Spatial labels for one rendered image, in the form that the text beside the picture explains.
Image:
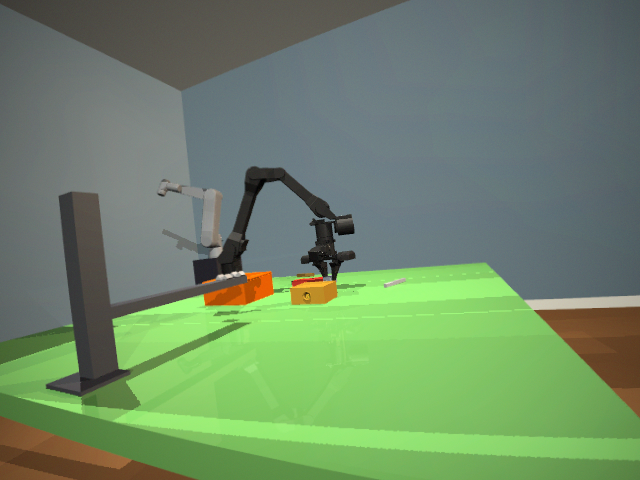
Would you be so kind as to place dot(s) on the red rectangular block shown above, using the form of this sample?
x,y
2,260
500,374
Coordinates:
x,y
300,281

